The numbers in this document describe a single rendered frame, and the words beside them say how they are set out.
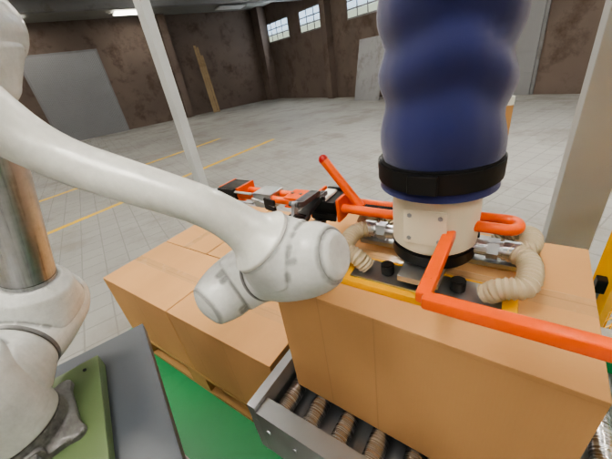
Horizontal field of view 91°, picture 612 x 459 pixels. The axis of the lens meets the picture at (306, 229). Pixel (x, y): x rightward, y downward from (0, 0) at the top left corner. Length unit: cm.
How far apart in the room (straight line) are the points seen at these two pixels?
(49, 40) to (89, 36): 128
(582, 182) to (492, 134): 113
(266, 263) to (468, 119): 36
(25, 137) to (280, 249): 34
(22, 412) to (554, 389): 91
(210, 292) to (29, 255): 43
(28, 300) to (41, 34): 1503
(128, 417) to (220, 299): 47
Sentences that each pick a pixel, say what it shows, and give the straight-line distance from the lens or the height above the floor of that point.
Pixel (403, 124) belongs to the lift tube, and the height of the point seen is 129.
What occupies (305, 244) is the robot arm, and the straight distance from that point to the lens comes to 38.
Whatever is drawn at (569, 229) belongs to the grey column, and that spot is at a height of 60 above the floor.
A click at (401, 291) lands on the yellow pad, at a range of 66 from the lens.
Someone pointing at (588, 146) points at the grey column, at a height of 97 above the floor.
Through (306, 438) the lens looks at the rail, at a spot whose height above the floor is 60.
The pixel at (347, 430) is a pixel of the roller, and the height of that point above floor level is 55.
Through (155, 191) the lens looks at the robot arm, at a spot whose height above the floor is 129.
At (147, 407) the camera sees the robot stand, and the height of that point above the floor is 75.
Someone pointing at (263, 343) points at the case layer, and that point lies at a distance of 117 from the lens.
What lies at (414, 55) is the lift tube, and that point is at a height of 139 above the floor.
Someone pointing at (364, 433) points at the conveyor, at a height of 49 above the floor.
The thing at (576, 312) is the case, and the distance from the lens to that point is 73.
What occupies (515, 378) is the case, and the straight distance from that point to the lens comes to 61.
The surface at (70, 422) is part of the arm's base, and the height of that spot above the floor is 81.
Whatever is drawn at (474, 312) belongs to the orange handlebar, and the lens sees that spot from 46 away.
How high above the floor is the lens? 140
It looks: 29 degrees down
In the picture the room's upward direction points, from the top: 9 degrees counter-clockwise
